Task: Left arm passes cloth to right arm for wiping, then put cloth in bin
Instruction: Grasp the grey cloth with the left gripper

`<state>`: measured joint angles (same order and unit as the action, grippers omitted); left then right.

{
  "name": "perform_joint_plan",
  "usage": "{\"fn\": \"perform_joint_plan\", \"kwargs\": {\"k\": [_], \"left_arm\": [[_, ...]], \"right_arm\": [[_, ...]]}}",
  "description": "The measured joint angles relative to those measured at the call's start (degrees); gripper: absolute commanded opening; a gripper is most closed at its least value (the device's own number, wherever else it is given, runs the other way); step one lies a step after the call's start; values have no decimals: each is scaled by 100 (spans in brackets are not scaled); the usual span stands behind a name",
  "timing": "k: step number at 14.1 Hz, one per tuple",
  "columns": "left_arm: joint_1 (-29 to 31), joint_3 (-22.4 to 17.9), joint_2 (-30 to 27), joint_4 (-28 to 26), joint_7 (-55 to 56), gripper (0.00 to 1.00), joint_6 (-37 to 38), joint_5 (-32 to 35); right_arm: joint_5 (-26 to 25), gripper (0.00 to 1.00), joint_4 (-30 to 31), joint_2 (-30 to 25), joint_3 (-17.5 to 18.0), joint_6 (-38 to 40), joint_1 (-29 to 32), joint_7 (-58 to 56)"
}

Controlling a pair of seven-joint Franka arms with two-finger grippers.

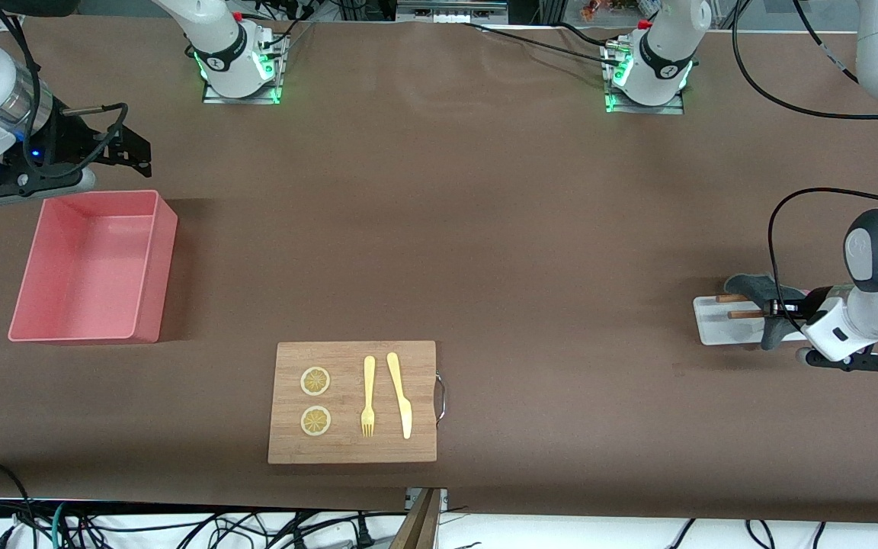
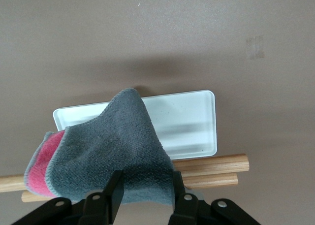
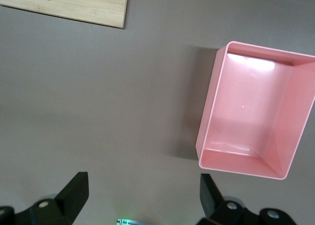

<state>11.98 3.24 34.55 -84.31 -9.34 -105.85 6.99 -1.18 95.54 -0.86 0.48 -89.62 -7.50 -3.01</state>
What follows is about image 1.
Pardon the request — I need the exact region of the grey cloth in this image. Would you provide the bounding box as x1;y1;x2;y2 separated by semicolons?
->
723;272;809;352

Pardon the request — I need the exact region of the white rack with wooden rods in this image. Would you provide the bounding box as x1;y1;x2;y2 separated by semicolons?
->
693;293;774;346

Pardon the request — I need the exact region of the pink plastic bin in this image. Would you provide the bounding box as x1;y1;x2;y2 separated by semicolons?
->
8;190;179;345

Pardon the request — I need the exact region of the yellow plastic fork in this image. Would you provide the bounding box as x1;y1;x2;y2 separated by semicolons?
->
360;356;377;438

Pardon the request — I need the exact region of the yellow plastic knife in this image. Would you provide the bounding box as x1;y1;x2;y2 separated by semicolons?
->
386;352;413;440

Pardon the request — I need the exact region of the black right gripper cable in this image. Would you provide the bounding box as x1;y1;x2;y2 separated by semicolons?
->
0;0;130;181

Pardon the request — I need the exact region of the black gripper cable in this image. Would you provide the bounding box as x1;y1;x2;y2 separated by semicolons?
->
732;0;878;335
0;0;130;181

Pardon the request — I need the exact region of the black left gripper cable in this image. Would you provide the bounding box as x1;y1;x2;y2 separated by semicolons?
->
732;0;878;335

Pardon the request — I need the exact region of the black cable on table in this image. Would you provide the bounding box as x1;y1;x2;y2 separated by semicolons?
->
556;21;617;48
462;21;626;66

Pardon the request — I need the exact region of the teal floor cable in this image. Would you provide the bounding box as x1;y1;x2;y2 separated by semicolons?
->
50;501;74;549

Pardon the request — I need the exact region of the small metal bracket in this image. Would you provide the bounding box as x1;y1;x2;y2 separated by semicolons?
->
406;488;449;513

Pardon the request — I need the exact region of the wooden post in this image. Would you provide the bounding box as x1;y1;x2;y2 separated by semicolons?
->
389;488;440;549

